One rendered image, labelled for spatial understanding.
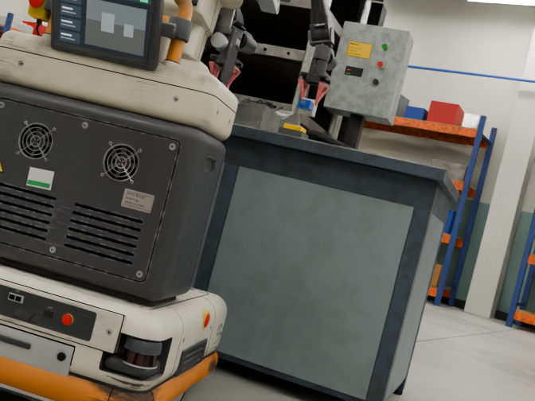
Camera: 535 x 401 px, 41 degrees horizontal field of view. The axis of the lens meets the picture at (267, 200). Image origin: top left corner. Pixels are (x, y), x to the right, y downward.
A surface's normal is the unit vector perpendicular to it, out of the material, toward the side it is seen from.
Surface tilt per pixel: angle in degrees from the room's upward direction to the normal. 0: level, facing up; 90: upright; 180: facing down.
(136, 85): 90
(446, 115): 90
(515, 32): 90
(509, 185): 90
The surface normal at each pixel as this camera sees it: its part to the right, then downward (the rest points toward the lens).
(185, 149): -0.18, -0.06
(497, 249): -0.48, -0.14
